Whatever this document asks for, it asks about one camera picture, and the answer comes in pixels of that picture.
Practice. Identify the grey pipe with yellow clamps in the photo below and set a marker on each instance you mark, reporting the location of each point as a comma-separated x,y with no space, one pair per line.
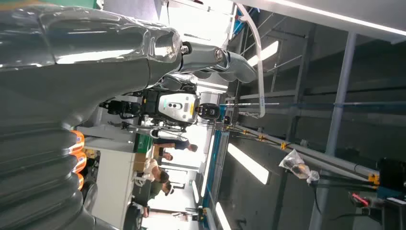
317,156

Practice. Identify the red clip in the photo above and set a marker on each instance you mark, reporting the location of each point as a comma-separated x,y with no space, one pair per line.
360,200

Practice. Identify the standing person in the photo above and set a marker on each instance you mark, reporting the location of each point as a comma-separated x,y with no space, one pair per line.
177,144

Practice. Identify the white cabinet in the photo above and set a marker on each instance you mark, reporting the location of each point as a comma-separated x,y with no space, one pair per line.
111,187

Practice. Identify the grey metal post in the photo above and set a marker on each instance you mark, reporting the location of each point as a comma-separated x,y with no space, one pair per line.
337,120

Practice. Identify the blue ceiling rail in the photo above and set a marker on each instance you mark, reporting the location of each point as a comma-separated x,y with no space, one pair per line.
215,158

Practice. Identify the cardboard box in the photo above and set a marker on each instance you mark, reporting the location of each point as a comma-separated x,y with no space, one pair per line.
139,162

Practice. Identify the seated person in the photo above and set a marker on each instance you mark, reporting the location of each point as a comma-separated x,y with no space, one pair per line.
152,192
152,170

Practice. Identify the green box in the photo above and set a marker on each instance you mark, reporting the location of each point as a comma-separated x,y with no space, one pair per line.
142,143

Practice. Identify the ribbed grey left arm sleeve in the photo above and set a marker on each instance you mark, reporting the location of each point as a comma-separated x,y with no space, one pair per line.
35,177

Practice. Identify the long ceiling light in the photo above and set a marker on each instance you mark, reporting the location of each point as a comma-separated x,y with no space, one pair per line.
208,162
222,216
264,52
248,163
195,191

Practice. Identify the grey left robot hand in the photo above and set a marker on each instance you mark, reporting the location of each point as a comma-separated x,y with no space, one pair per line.
95,76

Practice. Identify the white curved frame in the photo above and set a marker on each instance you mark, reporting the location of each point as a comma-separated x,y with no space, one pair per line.
258,63

